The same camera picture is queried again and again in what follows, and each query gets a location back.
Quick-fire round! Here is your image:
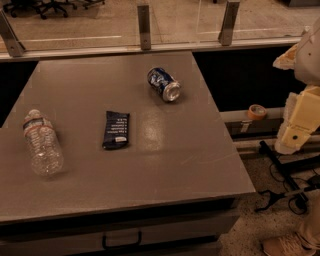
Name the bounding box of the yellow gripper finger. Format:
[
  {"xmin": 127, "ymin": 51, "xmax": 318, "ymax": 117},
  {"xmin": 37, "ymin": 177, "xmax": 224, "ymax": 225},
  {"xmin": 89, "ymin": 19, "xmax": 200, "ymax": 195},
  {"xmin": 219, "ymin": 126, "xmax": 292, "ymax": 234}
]
[
  {"xmin": 274, "ymin": 85, "xmax": 320, "ymax": 155},
  {"xmin": 273, "ymin": 44, "xmax": 298, "ymax": 70}
]

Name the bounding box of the blue pepsi can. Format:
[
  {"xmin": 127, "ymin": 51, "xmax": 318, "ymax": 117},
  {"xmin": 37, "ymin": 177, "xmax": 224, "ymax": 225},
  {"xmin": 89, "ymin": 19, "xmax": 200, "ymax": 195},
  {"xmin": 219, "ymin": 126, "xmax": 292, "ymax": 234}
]
[{"xmin": 147, "ymin": 67, "xmax": 181, "ymax": 102}]

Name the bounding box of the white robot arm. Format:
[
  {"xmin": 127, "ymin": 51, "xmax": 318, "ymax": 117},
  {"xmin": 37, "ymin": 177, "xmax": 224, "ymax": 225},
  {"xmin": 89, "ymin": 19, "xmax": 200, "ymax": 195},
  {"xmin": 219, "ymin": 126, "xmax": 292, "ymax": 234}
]
[{"xmin": 273, "ymin": 19, "xmax": 320, "ymax": 155}]

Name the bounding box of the orange tape roll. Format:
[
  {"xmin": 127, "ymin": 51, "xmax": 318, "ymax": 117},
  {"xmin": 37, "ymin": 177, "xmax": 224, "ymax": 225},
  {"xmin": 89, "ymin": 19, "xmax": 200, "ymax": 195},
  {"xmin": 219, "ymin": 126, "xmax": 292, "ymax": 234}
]
[{"xmin": 247, "ymin": 104, "xmax": 267, "ymax": 120}]

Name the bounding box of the tan shoe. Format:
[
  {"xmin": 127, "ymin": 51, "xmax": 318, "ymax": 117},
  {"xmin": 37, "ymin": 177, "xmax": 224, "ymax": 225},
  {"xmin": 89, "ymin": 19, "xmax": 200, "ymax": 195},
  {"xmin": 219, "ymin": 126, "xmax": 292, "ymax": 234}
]
[{"xmin": 261, "ymin": 233, "xmax": 316, "ymax": 256}]

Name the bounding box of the dark blue snack bar packet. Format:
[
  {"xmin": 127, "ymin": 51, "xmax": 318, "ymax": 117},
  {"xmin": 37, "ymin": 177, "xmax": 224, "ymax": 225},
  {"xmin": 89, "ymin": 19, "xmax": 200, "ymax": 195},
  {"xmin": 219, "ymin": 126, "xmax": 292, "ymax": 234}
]
[{"xmin": 102, "ymin": 111, "xmax": 130, "ymax": 150}]

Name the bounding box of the black office chair base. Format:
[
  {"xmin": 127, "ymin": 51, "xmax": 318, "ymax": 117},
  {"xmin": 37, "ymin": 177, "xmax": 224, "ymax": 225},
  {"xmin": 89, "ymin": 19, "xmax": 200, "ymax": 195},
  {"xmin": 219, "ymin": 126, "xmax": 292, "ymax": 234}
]
[{"xmin": 2, "ymin": 0, "xmax": 106, "ymax": 20}]

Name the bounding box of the clear plastic water bottle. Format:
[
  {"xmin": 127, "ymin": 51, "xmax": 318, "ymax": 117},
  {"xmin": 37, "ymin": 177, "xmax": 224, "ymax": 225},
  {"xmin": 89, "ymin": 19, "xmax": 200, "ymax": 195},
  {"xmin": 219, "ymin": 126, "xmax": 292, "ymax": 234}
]
[{"xmin": 23, "ymin": 109, "xmax": 64, "ymax": 177}]

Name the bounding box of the glass barrier panel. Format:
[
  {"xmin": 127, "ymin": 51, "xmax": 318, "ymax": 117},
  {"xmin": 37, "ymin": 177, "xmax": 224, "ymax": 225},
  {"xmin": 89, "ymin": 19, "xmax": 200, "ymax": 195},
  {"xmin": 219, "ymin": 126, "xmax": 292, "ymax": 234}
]
[{"xmin": 7, "ymin": 0, "xmax": 320, "ymax": 50}]

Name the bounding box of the black stand with cables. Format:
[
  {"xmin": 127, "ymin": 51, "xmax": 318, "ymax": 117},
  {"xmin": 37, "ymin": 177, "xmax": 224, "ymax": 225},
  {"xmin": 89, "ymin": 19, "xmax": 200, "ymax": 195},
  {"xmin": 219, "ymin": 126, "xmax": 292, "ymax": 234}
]
[{"xmin": 256, "ymin": 141, "xmax": 320, "ymax": 215}]

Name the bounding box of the right metal bracket post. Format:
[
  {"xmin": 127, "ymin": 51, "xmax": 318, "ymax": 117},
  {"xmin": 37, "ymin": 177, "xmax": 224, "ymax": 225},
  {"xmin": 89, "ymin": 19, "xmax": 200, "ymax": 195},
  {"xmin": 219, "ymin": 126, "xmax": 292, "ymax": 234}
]
[{"xmin": 218, "ymin": 0, "xmax": 240, "ymax": 46}]

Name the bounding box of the black drawer handle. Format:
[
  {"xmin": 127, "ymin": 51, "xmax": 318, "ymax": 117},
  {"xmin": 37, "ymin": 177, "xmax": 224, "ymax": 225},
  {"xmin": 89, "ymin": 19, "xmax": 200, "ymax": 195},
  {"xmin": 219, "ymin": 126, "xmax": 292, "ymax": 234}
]
[{"xmin": 101, "ymin": 231, "xmax": 142, "ymax": 251}]

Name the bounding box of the left metal bracket post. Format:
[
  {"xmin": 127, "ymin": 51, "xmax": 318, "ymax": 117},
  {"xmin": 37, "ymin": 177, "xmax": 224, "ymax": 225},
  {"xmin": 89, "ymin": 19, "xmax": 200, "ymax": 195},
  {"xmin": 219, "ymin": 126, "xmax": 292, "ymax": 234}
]
[{"xmin": 0, "ymin": 10, "xmax": 25, "ymax": 57}]

